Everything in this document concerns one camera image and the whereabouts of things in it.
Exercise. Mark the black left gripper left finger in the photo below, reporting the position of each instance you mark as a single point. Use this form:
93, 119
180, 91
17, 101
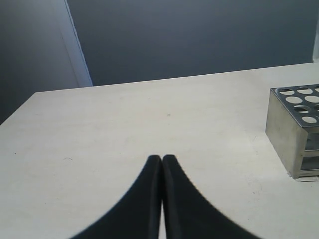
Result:
137, 214

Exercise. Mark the stainless steel test tube rack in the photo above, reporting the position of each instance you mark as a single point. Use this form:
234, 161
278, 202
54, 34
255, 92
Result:
292, 128

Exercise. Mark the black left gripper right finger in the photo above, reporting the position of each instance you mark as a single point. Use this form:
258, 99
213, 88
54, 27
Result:
187, 214

